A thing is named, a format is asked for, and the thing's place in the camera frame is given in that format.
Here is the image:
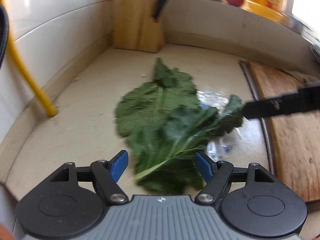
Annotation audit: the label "black kitchen scissors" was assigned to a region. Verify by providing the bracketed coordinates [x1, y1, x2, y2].
[152, 0, 167, 22]

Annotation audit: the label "large clear plastic bag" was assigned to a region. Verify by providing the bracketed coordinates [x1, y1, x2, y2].
[197, 91, 244, 161]

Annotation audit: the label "wooden cutting board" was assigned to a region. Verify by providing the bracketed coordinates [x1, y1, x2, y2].
[249, 61, 319, 203]

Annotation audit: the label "dark green leafy vegetable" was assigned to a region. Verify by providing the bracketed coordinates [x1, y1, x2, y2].
[114, 56, 246, 196]

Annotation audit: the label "wooden knife block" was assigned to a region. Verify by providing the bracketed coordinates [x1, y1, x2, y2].
[113, 0, 164, 53]

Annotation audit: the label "yellow gas hose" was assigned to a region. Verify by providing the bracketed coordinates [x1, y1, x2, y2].
[0, 0, 58, 118]

